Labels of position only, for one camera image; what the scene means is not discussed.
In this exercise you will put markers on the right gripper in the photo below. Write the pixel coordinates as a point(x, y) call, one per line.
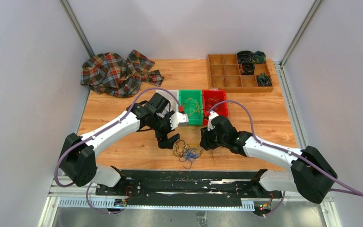
point(206, 142)

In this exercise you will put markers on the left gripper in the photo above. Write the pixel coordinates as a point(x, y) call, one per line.
point(164, 142)

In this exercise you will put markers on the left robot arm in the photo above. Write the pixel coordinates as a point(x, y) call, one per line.
point(79, 153)

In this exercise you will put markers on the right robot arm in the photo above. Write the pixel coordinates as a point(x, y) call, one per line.
point(304, 169)

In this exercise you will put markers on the white plastic bin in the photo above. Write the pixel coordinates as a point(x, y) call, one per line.
point(170, 94)

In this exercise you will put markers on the red plastic bin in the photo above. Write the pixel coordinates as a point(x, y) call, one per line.
point(210, 98)

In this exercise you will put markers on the green plastic bin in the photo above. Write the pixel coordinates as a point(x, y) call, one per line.
point(192, 102)

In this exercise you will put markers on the wooden compartment tray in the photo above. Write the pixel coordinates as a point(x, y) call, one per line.
point(234, 73)

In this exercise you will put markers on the plaid cloth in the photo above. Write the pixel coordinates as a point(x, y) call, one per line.
point(111, 74)

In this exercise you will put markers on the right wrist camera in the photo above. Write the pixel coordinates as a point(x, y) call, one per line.
point(211, 117)

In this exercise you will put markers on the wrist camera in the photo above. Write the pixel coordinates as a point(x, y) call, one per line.
point(211, 117)
point(179, 119)

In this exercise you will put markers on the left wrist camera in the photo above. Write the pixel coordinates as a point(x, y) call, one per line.
point(179, 119)

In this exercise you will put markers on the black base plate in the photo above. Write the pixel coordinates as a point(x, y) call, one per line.
point(187, 188)

